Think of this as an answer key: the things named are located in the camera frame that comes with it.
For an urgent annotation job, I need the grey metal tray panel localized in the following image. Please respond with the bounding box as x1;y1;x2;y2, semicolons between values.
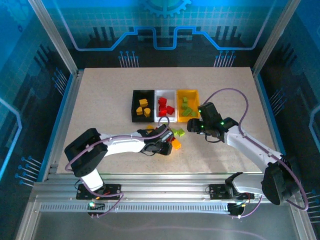
14;194;317;240

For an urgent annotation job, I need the yellow plastic bin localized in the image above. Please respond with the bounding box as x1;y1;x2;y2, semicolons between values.
176;88;201;123

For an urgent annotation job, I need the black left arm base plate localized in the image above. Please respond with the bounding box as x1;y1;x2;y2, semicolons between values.
76;183;123;201

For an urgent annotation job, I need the black plastic bin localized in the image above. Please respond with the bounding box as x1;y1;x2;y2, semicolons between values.
131;89;156;123

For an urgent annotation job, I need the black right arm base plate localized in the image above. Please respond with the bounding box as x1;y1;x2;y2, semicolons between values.
208;183;255;201

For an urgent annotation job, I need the table side rail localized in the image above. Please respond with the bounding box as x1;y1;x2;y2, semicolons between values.
252;71;293;182
42;71;83;182

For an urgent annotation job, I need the white plastic bin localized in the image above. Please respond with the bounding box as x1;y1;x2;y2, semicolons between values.
154;88;178;123

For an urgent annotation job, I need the slotted grey cable duct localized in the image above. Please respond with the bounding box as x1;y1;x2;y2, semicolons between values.
39;203;231;213

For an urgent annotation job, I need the aluminium mounting rail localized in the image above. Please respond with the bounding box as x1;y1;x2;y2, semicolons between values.
32;173;300;204

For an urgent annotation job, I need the aluminium frame post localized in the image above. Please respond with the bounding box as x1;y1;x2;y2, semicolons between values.
252;0;301;76
27;0;79;76

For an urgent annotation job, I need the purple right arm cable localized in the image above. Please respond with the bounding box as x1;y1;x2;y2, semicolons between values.
202;87;309;220

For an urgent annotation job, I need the small controller board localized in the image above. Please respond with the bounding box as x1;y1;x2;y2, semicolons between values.
87;201;106;213
228;202;247;217

